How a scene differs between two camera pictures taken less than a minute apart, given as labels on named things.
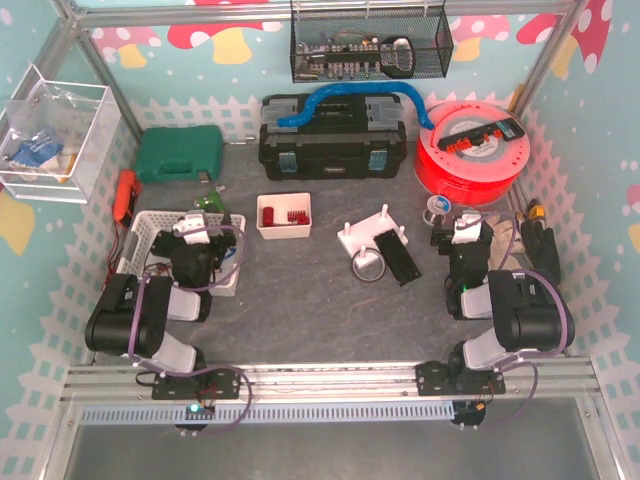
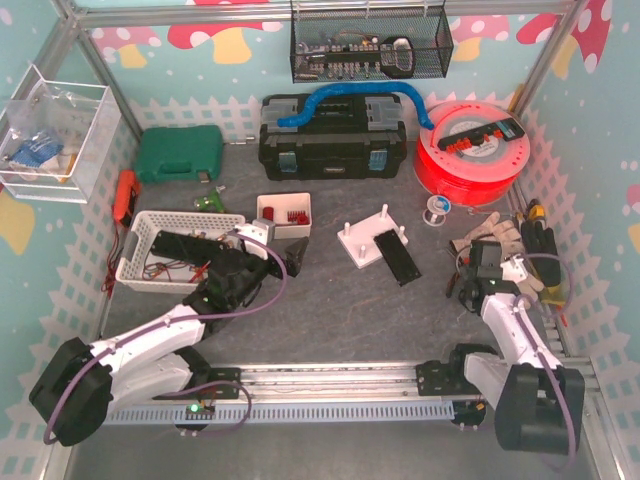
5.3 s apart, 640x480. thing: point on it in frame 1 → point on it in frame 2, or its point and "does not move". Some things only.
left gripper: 220,239 → 279,265
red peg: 268,216 does not move
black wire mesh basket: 349,40 does not move
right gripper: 440,235 → 480,270
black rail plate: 397,257 does not move
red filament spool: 470,175 does not move
